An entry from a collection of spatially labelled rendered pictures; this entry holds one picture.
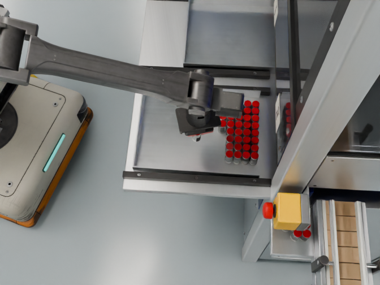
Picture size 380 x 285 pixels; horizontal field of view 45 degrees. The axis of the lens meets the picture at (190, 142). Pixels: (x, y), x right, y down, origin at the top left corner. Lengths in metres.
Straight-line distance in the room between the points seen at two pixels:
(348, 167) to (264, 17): 0.68
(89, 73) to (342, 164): 0.54
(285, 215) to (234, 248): 1.04
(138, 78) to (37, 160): 1.20
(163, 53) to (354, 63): 0.87
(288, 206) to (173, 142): 0.39
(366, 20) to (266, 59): 0.87
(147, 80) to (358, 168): 0.48
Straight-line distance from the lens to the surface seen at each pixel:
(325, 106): 0.77
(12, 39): 0.88
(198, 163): 1.27
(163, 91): 0.91
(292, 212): 1.09
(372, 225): 1.50
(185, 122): 1.11
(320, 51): 0.81
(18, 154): 2.08
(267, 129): 1.33
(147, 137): 1.31
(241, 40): 1.48
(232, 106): 1.00
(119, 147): 2.29
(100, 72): 0.88
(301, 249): 1.24
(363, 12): 0.60
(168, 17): 1.54
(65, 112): 2.11
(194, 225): 2.13
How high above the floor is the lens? 2.06
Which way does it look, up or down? 66 degrees down
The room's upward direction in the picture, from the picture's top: 2 degrees counter-clockwise
